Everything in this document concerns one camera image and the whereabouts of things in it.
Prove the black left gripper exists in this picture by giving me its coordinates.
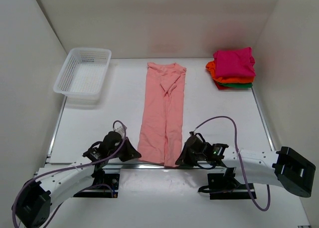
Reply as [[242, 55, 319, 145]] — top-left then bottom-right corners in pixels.
[[109, 136, 141, 161]]

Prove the salmon pink t-shirt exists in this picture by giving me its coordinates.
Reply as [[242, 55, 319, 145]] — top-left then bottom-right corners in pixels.
[[138, 62, 186, 167]]

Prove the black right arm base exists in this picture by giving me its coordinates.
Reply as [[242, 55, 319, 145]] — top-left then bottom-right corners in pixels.
[[198, 168, 250, 200]]

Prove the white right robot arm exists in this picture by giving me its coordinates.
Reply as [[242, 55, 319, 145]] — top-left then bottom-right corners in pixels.
[[175, 132, 316, 198]]

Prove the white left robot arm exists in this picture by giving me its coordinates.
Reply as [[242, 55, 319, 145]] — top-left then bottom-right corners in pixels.
[[11, 126, 141, 228]]

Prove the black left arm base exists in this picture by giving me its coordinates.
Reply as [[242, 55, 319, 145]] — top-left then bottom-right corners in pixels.
[[73, 170, 120, 198]]

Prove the red folded t-shirt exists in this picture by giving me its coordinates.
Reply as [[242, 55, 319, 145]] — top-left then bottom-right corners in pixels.
[[213, 80, 230, 90]]

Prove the green folded t-shirt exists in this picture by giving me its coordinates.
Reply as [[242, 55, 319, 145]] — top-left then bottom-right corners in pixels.
[[217, 82, 253, 89]]

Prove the white plastic basket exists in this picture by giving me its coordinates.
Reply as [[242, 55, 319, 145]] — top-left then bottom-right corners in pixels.
[[53, 47, 112, 101]]

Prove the orange folded t-shirt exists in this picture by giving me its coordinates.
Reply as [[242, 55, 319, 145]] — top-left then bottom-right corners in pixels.
[[205, 60, 255, 84]]

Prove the magenta folded t-shirt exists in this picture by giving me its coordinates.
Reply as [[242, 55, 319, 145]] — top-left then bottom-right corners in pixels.
[[213, 47, 256, 77]]

